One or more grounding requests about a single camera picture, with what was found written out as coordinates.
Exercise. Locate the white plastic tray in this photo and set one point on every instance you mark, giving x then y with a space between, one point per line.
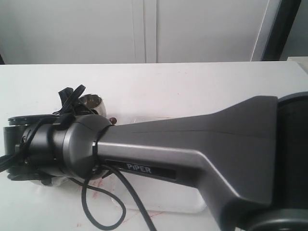
156 195

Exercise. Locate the small steel cup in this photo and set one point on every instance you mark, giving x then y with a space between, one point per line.
95 103

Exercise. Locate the white cabinet behind table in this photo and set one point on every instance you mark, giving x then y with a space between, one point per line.
134 31

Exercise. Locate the dark vertical post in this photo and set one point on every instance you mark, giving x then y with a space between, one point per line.
280 29

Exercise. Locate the brown wooden spoon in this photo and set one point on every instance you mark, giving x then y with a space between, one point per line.
112 120

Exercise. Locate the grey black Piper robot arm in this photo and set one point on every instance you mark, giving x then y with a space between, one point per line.
249 161

